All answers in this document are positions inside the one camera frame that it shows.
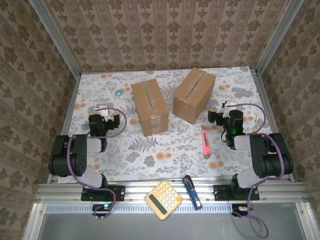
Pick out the brown cardboard box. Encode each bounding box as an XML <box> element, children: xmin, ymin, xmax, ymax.
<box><xmin>130</xmin><ymin>78</ymin><xmax>170</xmax><ymax>137</ymax></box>
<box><xmin>172</xmin><ymin>67</ymin><xmax>217</xmax><ymax>124</ymax></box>

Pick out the pink utility knife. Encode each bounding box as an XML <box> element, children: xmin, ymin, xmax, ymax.
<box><xmin>201</xmin><ymin>129</ymin><xmax>212</xmax><ymax>160</ymax></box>

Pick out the floral tablecloth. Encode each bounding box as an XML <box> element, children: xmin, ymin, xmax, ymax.
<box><xmin>57</xmin><ymin>66</ymin><xmax>291</xmax><ymax>185</ymax></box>

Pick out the blue black stapler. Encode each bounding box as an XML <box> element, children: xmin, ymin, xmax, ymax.
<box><xmin>182</xmin><ymin>174</ymin><xmax>203</xmax><ymax>210</ymax></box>

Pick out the small black controller board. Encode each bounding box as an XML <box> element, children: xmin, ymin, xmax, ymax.
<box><xmin>92</xmin><ymin>203</ymin><xmax>113</xmax><ymax>217</ymax></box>
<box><xmin>231</xmin><ymin>203</ymin><xmax>253</xmax><ymax>217</ymax></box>

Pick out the yellow calculator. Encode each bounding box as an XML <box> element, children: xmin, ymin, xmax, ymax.
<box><xmin>144</xmin><ymin>180</ymin><xmax>183</xmax><ymax>221</ymax></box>

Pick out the grey metal panel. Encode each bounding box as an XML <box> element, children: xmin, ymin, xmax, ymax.
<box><xmin>23</xmin><ymin>202</ymin><xmax>320</xmax><ymax>240</ymax></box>

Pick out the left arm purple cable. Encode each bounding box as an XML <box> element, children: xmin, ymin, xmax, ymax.
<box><xmin>65</xmin><ymin>106</ymin><xmax>128</xmax><ymax>221</ymax></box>

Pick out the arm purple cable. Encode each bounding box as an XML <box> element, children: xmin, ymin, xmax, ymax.
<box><xmin>232</xmin><ymin>102</ymin><xmax>286</xmax><ymax>240</ymax></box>
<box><xmin>65</xmin><ymin>106</ymin><xmax>128</xmax><ymax>221</ymax></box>

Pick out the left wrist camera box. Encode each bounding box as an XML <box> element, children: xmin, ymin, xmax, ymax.
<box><xmin>93</xmin><ymin>104</ymin><xmax>110</xmax><ymax>118</ymax></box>

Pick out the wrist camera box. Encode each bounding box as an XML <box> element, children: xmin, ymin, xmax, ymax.
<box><xmin>221</xmin><ymin>100</ymin><xmax>244</xmax><ymax>113</ymax></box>
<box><xmin>93</xmin><ymin>104</ymin><xmax>110</xmax><ymax>118</ymax></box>

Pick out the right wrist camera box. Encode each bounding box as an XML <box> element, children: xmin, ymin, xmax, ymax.
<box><xmin>221</xmin><ymin>100</ymin><xmax>244</xmax><ymax>113</ymax></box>

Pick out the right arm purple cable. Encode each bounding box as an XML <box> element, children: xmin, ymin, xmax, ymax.
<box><xmin>232</xmin><ymin>102</ymin><xmax>286</xmax><ymax>240</ymax></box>

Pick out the aluminium side rail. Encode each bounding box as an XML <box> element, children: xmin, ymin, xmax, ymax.
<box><xmin>46</xmin><ymin>72</ymin><xmax>82</xmax><ymax>185</ymax></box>
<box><xmin>251</xmin><ymin>67</ymin><xmax>300</xmax><ymax>183</ymax></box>

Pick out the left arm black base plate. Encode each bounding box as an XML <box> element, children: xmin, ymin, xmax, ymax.
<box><xmin>80</xmin><ymin>185</ymin><xmax>126</xmax><ymax>202</ymax></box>

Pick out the aluminium cross rail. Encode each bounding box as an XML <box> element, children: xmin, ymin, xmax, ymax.
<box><xmin>34</xmin><ymin>182</ymin><xmax>310</xmax><ymax>204</ymax></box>

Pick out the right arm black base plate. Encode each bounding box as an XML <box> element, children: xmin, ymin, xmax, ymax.
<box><xmin>213</xmin><ymin>184</ymin><xmax>260</xmax><ymax>202</ymax></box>

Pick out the white slotted cable duct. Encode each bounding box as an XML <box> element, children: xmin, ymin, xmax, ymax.
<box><xmin>44</xmin><ymin>203</ymin><xmax>237</xmax><ymax>215</ymax></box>

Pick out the aluminium frame post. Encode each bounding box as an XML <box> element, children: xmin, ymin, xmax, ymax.
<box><xmin>254</xmin><ymin>0</ymin><xmax>306</xmax><ymax>76</ymax></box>
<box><xmin>27</xmin><ymin>0</ymin><xmax>83</xmax><ymax>78</ymax></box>

